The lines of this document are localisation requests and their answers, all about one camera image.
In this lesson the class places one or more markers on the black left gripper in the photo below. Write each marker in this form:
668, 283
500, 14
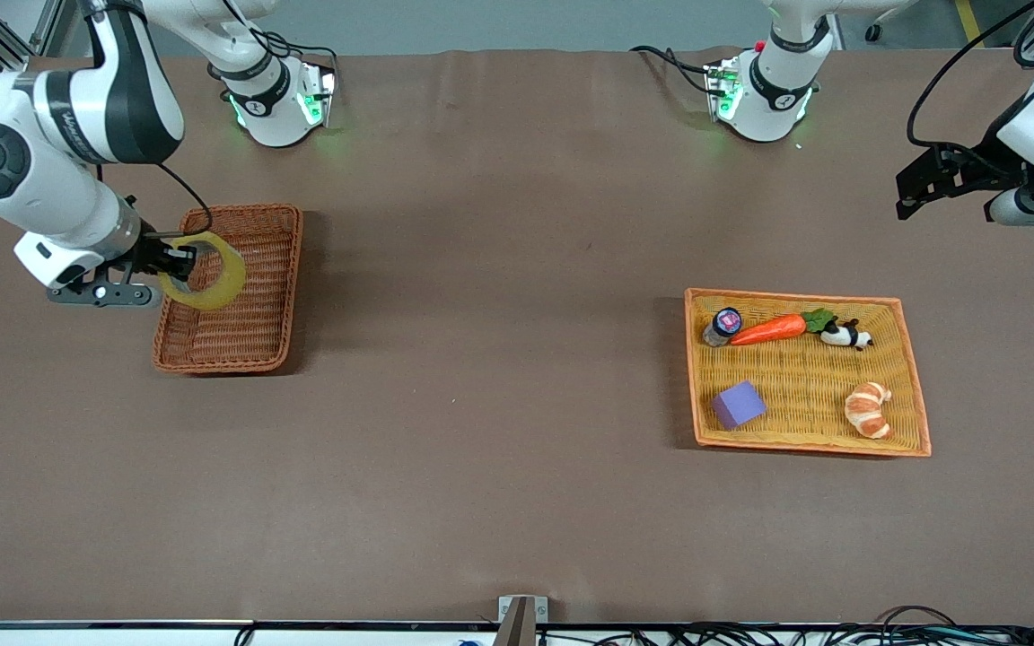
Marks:
975, 170

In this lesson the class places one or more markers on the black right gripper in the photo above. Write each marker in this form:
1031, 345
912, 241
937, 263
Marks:
148, 253

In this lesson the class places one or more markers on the yellowish clear tape roll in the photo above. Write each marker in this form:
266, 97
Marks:
225, 287

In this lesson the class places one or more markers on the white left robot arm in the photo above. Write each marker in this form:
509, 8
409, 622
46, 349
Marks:
768, 90

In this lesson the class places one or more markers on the brown deep wicker basket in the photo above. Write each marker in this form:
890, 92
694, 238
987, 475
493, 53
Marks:
248, 323

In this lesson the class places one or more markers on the orange flat wicker basket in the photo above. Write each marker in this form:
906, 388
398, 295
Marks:
804, 377

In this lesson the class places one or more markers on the black white panda toy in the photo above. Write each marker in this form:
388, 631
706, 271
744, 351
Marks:
845, 334

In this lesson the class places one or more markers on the orange toy carrot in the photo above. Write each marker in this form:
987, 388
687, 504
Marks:
773, 327

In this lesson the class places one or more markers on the toy croissant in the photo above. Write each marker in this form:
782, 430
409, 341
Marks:
867, 408

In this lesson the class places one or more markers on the small jar purple lid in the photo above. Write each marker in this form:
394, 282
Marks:
723, 321

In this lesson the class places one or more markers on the purple cube block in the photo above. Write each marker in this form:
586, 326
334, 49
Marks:
738, 404

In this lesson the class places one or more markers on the metal camera bracket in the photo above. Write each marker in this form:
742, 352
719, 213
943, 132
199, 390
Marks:
519, 619

